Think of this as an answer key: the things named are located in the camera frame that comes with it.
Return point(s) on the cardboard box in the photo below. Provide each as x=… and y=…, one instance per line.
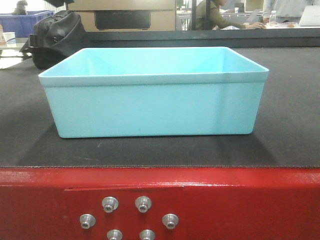
x=126, y=15

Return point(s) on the silver bolt lower right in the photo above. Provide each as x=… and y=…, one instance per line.
x=147, y=234

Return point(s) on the standing person white shirt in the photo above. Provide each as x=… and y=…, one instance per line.
x=286, y=10

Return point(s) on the silver bolt middle right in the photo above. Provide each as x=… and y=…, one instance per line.
x=170, y=221

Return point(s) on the silver bolt upper left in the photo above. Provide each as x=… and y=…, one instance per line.
x=109, y=204

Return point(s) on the silver bolt upper right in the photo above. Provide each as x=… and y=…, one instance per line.
x=143, y=204

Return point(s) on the silver bolt lower left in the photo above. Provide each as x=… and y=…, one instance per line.
x=114, y=234

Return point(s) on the silver bolt middle left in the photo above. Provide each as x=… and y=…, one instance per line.
x=87, y=221

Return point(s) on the clear plastic bottle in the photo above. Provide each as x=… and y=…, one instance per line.
x=273, y=17

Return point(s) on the red conveyor end frame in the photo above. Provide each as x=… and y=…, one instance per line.
x=211, y=203

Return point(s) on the blue crate background left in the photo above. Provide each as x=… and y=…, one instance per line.
x=23, y=25

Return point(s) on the silver bolt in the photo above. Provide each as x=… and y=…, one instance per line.
x=143, y=204
x=147, y=234
x=87, y=221
x=109, y=204
x=114, y=234
x=170, y=221

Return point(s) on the light blue plastic bin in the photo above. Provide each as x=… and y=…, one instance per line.
x=154, y=91

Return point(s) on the white laptop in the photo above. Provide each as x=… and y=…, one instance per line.
x=310, y=16

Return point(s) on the black backpack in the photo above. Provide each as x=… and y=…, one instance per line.
x=55, y=38

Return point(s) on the seated person green shirt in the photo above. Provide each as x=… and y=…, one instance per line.
x=209, y=17

